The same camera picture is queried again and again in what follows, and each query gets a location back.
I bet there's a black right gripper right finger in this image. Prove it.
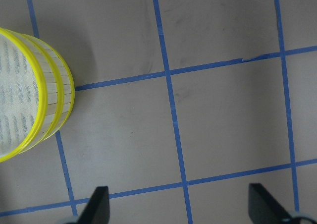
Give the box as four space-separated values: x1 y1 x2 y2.
248 183 292 224

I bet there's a yellow bamboo steamer layer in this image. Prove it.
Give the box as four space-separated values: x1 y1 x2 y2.
21 34 75 152
0 28 48 162

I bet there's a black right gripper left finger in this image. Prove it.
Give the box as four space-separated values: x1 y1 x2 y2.
78 186 110 224

